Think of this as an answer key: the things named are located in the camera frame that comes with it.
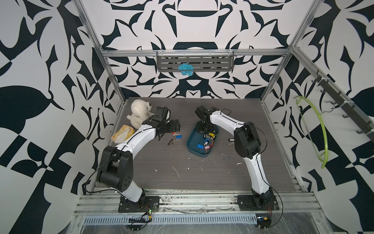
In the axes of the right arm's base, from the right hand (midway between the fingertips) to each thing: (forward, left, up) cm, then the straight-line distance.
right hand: (201, 130), depth 100 cm
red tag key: (-2, +19, -1) cm, 19 cm away
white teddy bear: (+3, +38, +16) cm, 41 cm away
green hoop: (-22, -51, +27) cm, 62 cm away
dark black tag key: (-6, +20, 0) cm, 21 cm away
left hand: (-2, +18, +11) cm, 22 cm away
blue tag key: (-4, +16, -2) cm, 16 cm away
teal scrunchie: (+25, +10, +31) cm, 41 cm away
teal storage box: (-6, +4, 0) cm, 7 cm away
